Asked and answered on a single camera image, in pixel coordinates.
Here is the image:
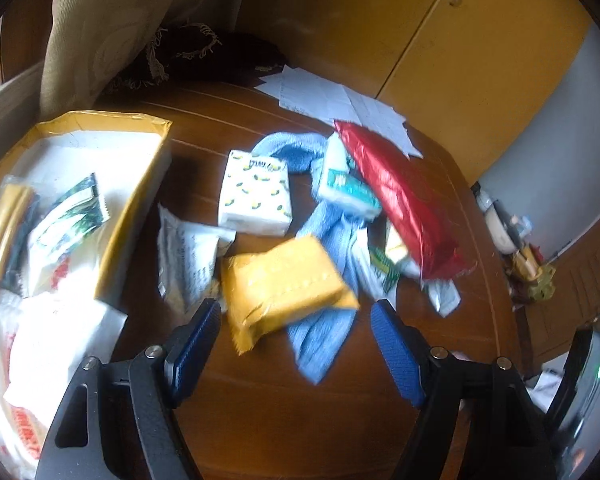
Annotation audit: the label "blue towel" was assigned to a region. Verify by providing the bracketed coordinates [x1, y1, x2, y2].
[252, 132, 363, 385]

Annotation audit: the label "green white packet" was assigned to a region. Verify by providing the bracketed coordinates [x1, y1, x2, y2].
[352, 223, 460, 318]

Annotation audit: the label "yellow tissue pack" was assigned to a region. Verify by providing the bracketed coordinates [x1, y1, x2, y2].
[221, 235, 360, 354]

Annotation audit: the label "white printed packet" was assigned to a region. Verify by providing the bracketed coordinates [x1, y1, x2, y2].
[157, 205, 236, 318]

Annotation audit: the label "red foil snack bag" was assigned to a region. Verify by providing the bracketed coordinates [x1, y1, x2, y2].
[335, 120, 474, 280]

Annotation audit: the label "white lemon print tissue pack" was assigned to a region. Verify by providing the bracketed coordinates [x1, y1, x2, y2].
[218, 150, 292, 237]

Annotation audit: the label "teal white tissue pack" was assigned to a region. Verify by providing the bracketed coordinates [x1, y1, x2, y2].
[317, 132, 381, 220]

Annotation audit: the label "white red-text packet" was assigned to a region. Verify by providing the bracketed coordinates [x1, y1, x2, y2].
[4, 292, 126, 427]

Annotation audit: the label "toys pile on floor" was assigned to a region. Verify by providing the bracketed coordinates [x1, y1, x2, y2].
[471, 182, 555, 306]

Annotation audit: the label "large white red-text bag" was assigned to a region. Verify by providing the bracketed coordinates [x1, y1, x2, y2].
[0, 303, 52, 480]

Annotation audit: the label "green white sachet in box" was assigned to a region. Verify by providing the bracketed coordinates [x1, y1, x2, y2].
[27, 172, 110, 271]

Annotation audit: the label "small yellow pack in box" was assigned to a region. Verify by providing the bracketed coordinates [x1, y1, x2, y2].
[0, 182, 38, 283]

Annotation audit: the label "yellow cardboard box tray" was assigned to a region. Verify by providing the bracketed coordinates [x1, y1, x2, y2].
[0, 110, 172, 304]

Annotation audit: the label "white paper sheets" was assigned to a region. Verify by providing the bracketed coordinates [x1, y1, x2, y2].
[256, 66, 422, 158]

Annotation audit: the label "yellow wooden cabinet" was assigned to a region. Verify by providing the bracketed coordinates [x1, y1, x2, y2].
[238, 0, 591, 182]

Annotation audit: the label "olive curtain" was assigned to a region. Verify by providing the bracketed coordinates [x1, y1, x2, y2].
[40, 0, 242, 119]

